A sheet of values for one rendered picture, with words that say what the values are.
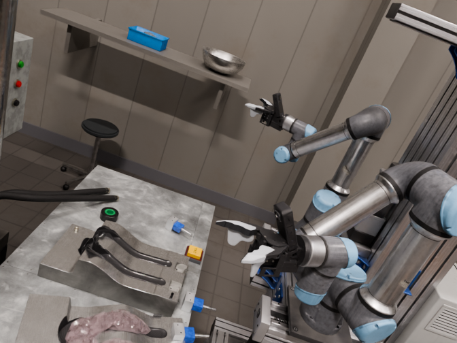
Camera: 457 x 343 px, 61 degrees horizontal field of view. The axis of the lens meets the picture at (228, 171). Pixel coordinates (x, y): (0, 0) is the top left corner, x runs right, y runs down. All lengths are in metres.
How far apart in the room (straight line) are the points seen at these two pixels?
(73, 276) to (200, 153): 2.40
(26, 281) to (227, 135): 2.45
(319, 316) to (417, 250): 0.42
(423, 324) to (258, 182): 2.42
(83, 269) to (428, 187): 1.12
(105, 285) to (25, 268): 0.30
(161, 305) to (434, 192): 0.97
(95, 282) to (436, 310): 1.22
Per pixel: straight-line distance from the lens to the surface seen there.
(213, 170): 3.76
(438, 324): 1.69
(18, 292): 1.53
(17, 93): 1.80
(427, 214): 1.10
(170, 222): 1.90
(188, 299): 1.55
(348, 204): 1.13
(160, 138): 3.74
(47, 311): 1.34
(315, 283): 1.02
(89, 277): 1.50
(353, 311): 1.27
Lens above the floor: 1.92
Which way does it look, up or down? 24 degrees down
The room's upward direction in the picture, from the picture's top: 22 degrees clockwise
